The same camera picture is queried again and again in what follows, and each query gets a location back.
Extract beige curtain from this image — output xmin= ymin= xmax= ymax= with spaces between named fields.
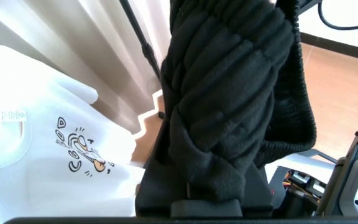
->
xmin=0 ymin=0 xmax=172 ymax=135

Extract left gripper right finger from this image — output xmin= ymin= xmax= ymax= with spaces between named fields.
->
xmin=240 ymin=162 xmax=275 ymax=218

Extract black cable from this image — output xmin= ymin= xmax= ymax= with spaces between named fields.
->
xmin=317 ymin=0 xmax=358 ymax=31

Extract white printed t-shirt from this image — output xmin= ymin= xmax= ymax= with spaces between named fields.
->
xmin=0 ymin=44 xmax=146 ymax=224

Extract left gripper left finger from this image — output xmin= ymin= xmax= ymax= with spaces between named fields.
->
xmin=135 ymin=123 xmax=189 ymax=218

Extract black shorts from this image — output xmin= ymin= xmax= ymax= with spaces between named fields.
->
xmin=154 ymin=0 xmax=318 ymax=203

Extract black clothes rack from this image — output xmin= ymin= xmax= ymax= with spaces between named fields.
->
xmin=119 ymin=0 xmax=167 ymax=121

